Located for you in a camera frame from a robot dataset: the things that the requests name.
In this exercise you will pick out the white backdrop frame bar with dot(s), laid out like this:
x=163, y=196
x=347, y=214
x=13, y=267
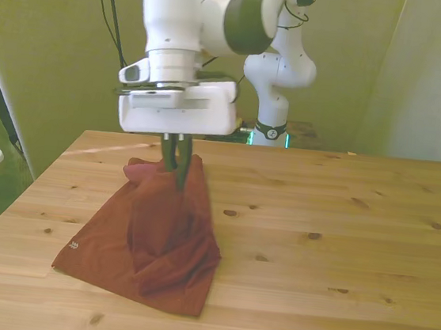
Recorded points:
x=4, y=104

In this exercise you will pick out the dark robot base pedestal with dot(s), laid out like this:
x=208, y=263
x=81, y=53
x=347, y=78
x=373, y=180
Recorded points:
x=304, y=132

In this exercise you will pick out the black camera stand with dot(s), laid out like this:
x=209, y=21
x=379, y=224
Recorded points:
x=115, y=21

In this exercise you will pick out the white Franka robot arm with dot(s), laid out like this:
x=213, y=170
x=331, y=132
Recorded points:
x=174, y=8

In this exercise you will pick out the black tripod stand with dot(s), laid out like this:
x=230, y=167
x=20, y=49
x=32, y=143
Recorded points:
x=103, y=4

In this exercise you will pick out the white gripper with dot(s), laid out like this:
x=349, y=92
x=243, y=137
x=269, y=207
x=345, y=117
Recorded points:
x=178, y=112

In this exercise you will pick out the rust orange shorts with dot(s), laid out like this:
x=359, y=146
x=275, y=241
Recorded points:
x=116, y=241

